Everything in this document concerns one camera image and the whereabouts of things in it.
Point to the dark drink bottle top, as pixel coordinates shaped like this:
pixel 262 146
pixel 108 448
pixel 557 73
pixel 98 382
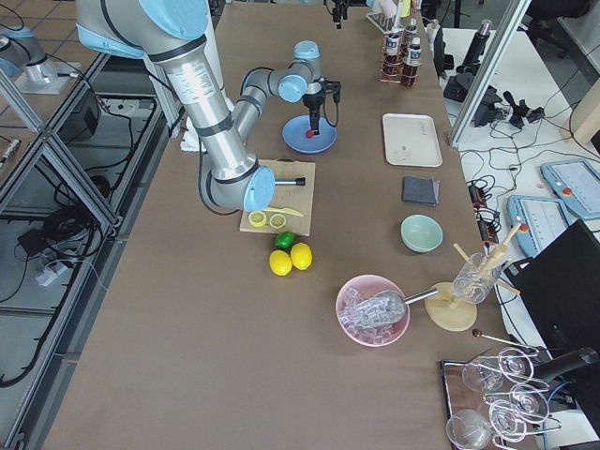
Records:
pixel 393 47

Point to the aluminium frame post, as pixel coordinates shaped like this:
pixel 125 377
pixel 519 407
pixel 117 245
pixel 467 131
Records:
pixel 511 19

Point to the lemon half thick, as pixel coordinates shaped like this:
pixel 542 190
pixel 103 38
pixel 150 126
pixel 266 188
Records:
pixel 257 219

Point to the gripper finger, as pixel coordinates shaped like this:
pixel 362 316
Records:
pixel 316 125
pixel 311 119

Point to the copper wire bottle rack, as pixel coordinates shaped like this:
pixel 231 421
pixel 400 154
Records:
pixel 396 79

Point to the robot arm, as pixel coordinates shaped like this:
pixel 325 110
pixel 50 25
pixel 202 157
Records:
pixel 176 38
pixel 302 81

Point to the pink cup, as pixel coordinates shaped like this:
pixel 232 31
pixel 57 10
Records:
pixel 388 8

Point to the yellow lemon lower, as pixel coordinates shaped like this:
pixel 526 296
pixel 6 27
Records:
pixel 280 263

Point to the wine glass front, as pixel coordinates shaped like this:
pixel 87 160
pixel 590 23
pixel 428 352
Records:
pixel 468 429

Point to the blue teach pendant far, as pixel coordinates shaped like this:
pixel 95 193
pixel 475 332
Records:
pixel 576 183

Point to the wooden cutting board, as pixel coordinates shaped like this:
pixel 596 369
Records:
pixel 298 198

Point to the white cup rack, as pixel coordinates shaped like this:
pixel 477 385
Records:
pixel 387 26

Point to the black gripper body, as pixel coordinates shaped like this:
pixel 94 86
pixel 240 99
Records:
pixel 312 101

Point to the dark drink bottle outer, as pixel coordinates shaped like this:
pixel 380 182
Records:
pixel 410 31

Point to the dark drink bottle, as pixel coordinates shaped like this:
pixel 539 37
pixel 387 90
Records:
pixel 410 31
pixel 393 47
pixel 412 58

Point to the wire wine glass rack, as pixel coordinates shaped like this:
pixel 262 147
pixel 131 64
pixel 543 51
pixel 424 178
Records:
pixel 513 401

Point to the green bowl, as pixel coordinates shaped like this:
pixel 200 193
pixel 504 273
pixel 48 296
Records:
pixel 421 233

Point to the cream rabbit tray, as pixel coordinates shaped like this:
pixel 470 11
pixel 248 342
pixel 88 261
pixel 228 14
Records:
pixel 411 140

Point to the yellow lemon upper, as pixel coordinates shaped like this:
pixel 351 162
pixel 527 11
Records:
pixel 301 256

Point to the glass mug on stand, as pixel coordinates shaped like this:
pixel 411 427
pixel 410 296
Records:
pixel 473 283

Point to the yellow lemon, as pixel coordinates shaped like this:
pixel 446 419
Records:
pixel 280 263
pixel 301 256

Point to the grey folded cloth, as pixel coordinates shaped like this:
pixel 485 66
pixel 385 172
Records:
pixel 419 190

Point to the pink bowl with ice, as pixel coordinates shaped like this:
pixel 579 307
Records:
pixel 351 295

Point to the lemon slice thin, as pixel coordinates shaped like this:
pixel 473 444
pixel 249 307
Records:
pixel 277 221

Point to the dark drink bottle middle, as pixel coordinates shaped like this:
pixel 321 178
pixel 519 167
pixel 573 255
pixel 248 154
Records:
pixel 412 58

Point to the green lime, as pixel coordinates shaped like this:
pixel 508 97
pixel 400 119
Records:
pixel 284 240

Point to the wooden cup tree stand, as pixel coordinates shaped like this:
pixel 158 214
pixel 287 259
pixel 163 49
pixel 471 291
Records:
pixel 453 307

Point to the blue teach pendant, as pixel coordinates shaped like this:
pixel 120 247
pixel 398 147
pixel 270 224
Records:
pixel 542 220
pixel 576 183

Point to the blue teach pendant near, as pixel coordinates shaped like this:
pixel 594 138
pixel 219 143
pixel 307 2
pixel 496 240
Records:
pixel 542 220

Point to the blue plate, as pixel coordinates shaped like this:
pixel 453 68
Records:
pixel 298 135

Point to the yellow plastic knife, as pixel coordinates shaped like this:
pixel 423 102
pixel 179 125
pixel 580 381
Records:
pixel 284 211

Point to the steel ice scoop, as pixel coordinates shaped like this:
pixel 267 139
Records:
pixel 398 302

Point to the steel muddler black tip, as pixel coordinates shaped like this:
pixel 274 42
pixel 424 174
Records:
pixel 298 182

